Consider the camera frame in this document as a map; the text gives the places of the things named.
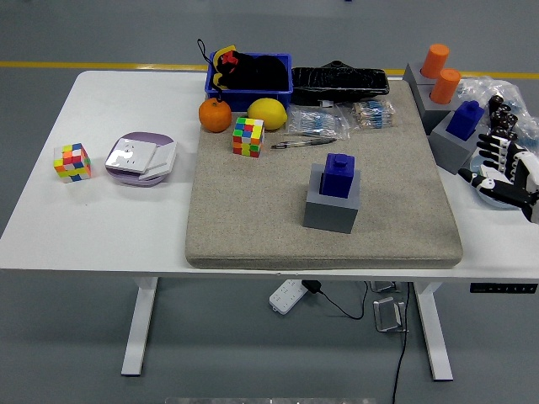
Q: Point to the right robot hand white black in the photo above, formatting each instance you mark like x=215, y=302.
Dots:
x=524, y=172

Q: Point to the blue seal stamp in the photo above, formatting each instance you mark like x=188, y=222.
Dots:
x=337, y=177
x=463, y=122

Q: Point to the grey cube seal holder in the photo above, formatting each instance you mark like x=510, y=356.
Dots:
x=328, y=214
x=450, y=151
x=433, y=115
x=413, y=76

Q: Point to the orange cylinder seal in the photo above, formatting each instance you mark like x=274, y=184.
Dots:
x=445, y=86
x=436, y=61

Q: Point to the light blue plate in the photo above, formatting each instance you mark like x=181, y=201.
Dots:
x=499, y=203

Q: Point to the black cylinder capacitor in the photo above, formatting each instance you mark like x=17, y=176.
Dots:
x=504, y=113
x=500, y=129
x=497, y=103
x=510, y=120

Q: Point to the clear plastic bag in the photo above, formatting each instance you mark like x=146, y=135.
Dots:
x=484, y=86

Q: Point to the black table control panel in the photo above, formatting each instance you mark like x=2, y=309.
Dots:
x=503, y=288

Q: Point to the bag of tan resistors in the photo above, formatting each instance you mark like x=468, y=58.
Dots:
x=372, y=114

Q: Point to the white table leg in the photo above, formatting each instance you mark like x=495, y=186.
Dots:
x=436, y=336
x=141, y=328

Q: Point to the black wrapped keyboard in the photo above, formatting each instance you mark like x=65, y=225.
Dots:
x=337, y=82

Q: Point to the bag of blue resistors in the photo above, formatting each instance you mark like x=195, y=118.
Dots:
x=316, y=122

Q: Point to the clear blue pen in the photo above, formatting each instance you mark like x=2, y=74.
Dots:
x=311, y=134

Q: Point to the black clear pen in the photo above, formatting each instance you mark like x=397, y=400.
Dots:
x=303, y=143

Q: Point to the yellow lemon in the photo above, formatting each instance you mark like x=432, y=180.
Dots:
x=267, y=113

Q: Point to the white power strip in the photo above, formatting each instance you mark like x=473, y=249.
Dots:
x=286, y=296

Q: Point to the grey-brown mat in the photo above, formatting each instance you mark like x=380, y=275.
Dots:
x=252, y=210

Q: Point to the large colourful puzzle cube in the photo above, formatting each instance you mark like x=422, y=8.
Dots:
x=248, y=136

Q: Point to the blue plastic bin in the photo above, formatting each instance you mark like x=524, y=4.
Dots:
x=252, y=100

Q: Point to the black bag with yellow trim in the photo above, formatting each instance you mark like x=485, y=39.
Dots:
x=261, y=73

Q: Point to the orange fruit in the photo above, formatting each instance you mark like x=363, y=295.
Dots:
x=215, y=115

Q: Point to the purple plate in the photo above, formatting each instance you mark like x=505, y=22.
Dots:
x=126, y=179

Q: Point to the small colourful puzzle cube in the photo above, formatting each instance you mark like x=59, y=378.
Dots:
x=71, y=163

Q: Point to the small metal bracket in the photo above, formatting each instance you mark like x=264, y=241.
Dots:
x=384, y=287

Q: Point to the large metal bracket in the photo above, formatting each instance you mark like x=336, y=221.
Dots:
x=387, y=315

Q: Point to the white switch panel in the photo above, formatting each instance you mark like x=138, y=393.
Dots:
x=164, y=157

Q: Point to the white wall socket panel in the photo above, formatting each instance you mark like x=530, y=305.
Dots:
x=128, y=155

